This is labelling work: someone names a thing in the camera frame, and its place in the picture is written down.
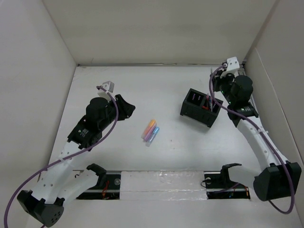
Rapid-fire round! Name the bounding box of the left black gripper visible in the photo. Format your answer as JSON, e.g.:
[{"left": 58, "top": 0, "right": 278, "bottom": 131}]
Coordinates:
[{"left": 99, "top": 94, "right": 135, "bottom": 130}]

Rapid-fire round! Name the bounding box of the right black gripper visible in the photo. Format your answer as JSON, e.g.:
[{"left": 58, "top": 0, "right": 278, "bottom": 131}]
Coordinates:
[{"left": 210, "top": 69, "right": 236, "bottom": 105}]

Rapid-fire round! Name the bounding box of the blue gel pen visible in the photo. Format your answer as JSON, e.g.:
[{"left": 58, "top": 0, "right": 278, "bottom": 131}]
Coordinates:
[{"left": 209, "top": 95, "right": 213, "bottom": 107}]

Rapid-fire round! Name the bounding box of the dark red gel pen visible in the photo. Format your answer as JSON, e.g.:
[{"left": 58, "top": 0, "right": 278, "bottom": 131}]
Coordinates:
[{"left": 206, "top": 94, "right": 210, "bottom": 109}]

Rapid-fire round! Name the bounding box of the pink highlighter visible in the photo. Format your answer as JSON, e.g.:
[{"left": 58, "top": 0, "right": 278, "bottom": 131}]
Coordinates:
[{"left": 143, "top": 123, "right": 157, "bottom": 142}]

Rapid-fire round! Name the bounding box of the blue highlighter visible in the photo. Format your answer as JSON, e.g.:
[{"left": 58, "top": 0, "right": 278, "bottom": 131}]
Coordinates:
[{"left": 146, "top": 127, "right": 160, "bottom": 147}]

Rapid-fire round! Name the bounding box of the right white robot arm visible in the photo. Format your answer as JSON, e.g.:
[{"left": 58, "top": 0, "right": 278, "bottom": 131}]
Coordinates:
[{"left": 209, "top": 69, "right": 302, "bottom": 201}]

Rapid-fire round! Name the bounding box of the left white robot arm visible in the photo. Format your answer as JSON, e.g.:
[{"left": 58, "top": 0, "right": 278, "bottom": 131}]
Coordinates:
[{"left": 17, "top": 95, "right": 135, "bottom": 228}]

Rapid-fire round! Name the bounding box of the orange highlighter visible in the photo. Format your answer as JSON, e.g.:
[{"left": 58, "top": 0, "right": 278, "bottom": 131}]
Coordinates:
[{"left": 142, "top": 119, "right": 157, "bottom": 139}]

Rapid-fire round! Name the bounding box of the black two-slot pen holder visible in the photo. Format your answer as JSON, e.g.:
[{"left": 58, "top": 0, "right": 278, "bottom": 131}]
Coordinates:
[{"left": 180, "top": 88, "right": 221, "bottom": 128}]

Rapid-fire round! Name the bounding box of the aluminium rail right side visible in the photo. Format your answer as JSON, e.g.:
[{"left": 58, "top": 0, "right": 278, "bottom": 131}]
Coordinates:
[{"left": 237, "top": 65, "right": 265, "bottom": 130}]

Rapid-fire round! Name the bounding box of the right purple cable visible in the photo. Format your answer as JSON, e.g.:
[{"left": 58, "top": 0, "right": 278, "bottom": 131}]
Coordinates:
[{"left": 208, "top": 66, "right": 295, "bottom": 214}]

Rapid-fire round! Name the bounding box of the purple cable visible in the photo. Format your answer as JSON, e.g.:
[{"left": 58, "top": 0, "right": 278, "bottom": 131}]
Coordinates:
[
  {"left": 208, "top": 66, "right": 295, "bottom": 214},
  {"left": 3, "top": 85, "right": 119, "bottom": 227}
]

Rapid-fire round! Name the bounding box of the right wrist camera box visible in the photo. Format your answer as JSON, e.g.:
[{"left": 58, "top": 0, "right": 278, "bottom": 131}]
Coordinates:
[{"left": 222, "top": 57, "right": 240, "bottom": 72}]

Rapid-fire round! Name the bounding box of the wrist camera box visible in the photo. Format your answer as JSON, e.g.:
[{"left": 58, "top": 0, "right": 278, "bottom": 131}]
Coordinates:
[
  {"left": 96, "top": 81, "right": 114, "bottom": 97},
  {"left": 222, "top": 57, "right": 240, "bottom": 72}
]

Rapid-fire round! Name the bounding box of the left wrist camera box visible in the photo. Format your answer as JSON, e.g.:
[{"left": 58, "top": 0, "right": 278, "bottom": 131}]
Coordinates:
[{"left": 96, "top": 81, "right": 114, "bottom": 97}]

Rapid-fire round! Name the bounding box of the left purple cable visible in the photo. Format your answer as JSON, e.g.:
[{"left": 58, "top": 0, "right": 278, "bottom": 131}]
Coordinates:
[{"left": 3, "top": 85, "right": 119, "bottom": 227}]

